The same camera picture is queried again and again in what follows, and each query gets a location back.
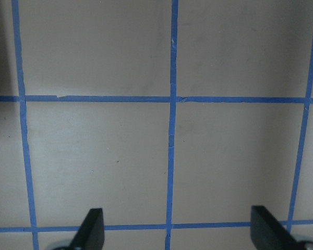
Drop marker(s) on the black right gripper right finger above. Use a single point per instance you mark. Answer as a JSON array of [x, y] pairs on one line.
[[267, 233]]

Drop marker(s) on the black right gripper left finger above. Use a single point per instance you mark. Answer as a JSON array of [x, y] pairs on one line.
[[91, 232]]

